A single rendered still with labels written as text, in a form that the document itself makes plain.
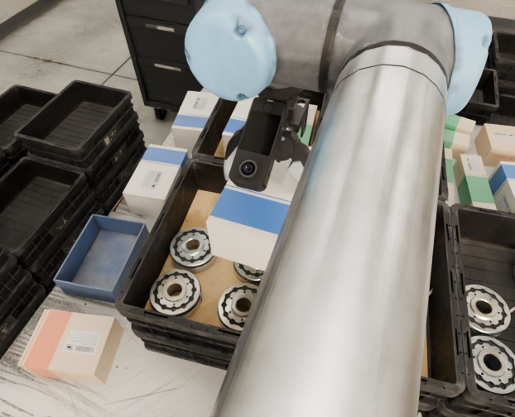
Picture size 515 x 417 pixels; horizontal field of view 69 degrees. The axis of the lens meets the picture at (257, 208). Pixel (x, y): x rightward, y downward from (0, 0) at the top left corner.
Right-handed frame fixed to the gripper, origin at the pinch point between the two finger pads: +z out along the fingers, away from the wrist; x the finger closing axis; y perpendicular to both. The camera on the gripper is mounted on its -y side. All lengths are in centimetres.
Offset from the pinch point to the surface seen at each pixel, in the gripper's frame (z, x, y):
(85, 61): 109, 201, 172
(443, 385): 17.9, -33.8, -13.7
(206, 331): 17.9, 4.6, -18.0
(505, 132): 33, -55, 77
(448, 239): 19.0, -34.1, 16.4
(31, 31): 109, 271, 196
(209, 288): 27.8, 10.3, -6.1
